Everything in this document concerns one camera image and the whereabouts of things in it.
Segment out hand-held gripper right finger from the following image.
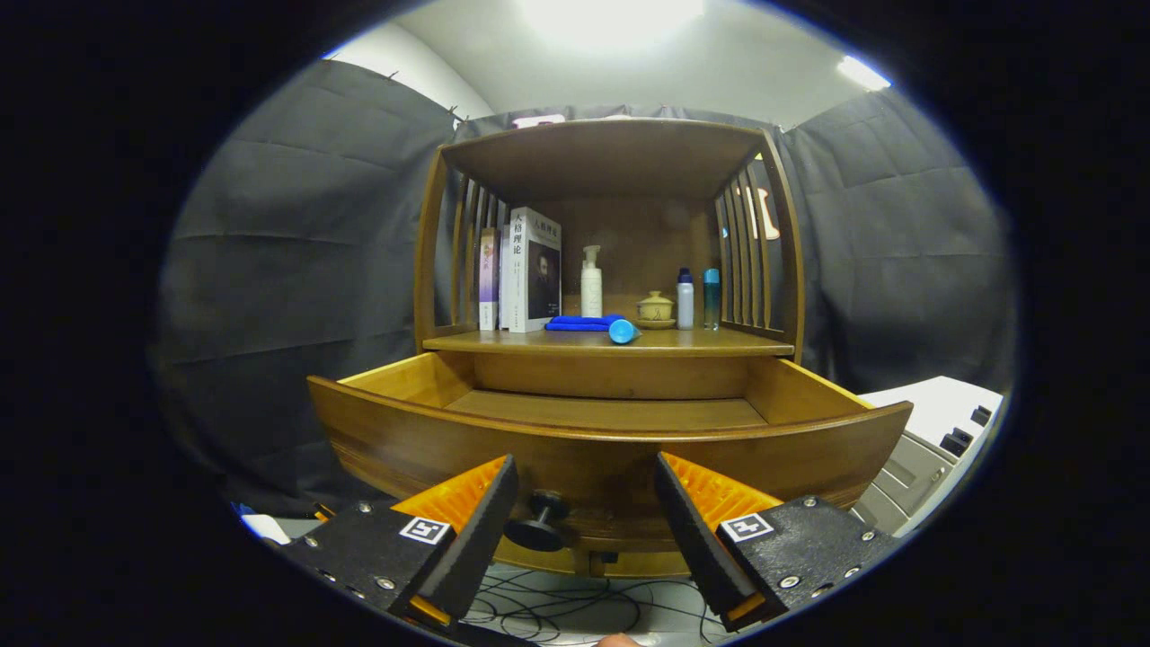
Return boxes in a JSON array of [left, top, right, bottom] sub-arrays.
[[653, 451, 901, 632]]

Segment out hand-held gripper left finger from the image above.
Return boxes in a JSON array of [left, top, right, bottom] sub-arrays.
[[281, 454, 521, 635]]

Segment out black drawer knob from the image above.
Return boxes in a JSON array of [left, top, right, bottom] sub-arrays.
[[504, 490, 571, 553]]

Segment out wooden drawer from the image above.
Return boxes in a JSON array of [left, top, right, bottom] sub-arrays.
[[307, 350, 915, 576]]

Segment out wooden countertop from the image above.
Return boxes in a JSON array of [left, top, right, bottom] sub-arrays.
[[422, 315, 796, 358]]

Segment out white filing cabinet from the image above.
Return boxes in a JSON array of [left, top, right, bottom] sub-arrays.
[[849, 376, 1004, 537]]

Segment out wooden cabinet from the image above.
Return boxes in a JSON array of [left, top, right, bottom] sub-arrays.
[[413, 118, 806, 578]]

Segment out yellow lidded tea bowl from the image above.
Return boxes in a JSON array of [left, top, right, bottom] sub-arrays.
[[635, 290, 677, 331]]

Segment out purple book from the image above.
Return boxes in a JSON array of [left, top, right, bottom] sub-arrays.
[[478, 226, 501, 332]]

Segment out white pump bottle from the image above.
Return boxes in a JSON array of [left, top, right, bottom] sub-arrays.
[[580, 245, 604, 318]]

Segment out white portrait book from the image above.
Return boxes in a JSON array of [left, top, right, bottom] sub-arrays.
[[508, 207, 563, 334]]

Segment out small ceiling light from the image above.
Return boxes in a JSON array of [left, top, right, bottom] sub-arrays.
[[837, 56, 893, 93]]

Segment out black floor cables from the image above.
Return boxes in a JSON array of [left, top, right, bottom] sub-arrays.
[[463, 571, 720, 646]]

